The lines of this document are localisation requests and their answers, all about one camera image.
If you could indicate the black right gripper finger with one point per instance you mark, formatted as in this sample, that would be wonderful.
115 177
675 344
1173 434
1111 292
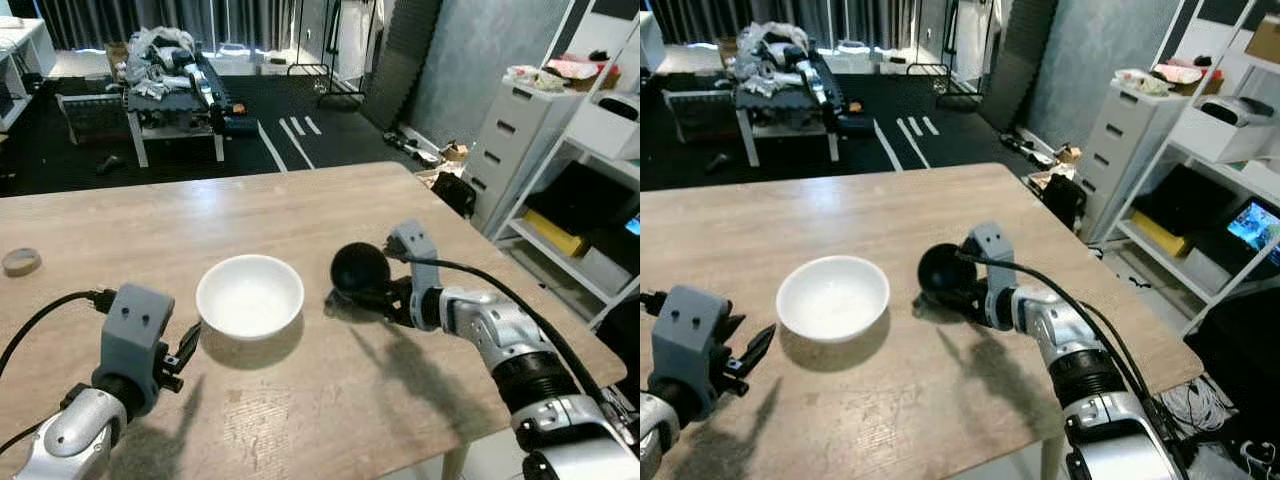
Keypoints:
942 296
362 295

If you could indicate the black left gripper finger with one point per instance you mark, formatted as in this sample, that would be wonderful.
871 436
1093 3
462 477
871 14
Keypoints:
757 347
186 346

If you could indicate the black bowl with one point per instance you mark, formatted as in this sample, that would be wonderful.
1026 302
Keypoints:
358 268
945 270

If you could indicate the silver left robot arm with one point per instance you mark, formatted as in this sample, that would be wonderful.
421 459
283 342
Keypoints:
655 435
70 435

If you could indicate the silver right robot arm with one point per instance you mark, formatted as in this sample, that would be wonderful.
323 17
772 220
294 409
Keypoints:
510 340
1085 350

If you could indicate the white bowl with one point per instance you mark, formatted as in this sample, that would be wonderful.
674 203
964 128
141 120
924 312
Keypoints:
832 300
250 295

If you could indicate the black chair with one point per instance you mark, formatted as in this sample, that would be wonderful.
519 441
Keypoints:
620 345
1240 350

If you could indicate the black bag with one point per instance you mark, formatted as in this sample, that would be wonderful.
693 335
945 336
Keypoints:
1065 198
455 193

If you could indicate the white shelf unit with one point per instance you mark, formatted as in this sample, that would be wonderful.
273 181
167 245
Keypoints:
550 265
1150 262

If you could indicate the small brown box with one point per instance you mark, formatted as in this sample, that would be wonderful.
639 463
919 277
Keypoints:
454 154
1066 155

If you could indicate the yellow box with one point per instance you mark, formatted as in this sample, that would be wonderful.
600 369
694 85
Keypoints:
555 232
1160 235

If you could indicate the lit tablet screen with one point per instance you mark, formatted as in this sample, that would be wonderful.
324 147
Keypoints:
1255 225
634 225

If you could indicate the black handheld tool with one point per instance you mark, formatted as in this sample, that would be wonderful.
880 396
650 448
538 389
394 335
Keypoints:
110 165
718 163

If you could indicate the dark blue box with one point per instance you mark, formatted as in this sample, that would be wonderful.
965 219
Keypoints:
856 125
240 126

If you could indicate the white drawer cabinet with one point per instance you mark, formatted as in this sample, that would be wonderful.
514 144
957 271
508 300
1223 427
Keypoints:
1120 150
515 150

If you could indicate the black case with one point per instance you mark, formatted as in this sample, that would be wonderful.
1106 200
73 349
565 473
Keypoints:
590 195
1185 200

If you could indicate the black metal rack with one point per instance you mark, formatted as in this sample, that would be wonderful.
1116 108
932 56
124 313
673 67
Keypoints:
940 66
326 66

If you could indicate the dark ribbed foam panel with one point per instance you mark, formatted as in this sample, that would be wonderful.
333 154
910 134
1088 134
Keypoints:
400 60
1020 60

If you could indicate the black slatted crate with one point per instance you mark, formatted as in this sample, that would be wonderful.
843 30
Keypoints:
92 118
700 115

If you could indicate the white crumpled cloth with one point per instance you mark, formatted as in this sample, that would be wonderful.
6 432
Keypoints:
1138 82
522 77

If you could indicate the white printer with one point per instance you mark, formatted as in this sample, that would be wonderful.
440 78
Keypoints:
605 125
1230 130

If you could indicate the grey robot parts heap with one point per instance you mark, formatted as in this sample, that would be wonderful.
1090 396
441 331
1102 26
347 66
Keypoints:
160 55
770 45

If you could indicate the pink and red packet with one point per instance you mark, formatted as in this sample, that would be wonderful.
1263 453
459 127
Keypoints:
1185 75
580 72

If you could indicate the brown cardboard box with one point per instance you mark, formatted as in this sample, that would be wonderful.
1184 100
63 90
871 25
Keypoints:
729 48
117 54

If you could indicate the dark curtain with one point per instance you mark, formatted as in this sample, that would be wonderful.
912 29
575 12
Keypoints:
90 20
700 18

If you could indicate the white desk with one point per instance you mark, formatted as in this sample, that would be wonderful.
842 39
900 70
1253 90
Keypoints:
25 40

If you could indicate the tan cardboard box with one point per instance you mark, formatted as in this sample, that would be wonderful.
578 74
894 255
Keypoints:
1265 40

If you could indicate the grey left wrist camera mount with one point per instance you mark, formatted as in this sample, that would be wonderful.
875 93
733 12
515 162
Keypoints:
688 335
135 330

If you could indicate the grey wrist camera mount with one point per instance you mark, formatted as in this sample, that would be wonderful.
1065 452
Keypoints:
688 335
135 330
410 245
990 245

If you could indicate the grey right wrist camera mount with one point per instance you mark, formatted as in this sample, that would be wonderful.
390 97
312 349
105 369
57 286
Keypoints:
410 245
990 245

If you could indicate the white frame work table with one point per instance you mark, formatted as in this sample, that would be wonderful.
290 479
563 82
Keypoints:
175 105
790 100

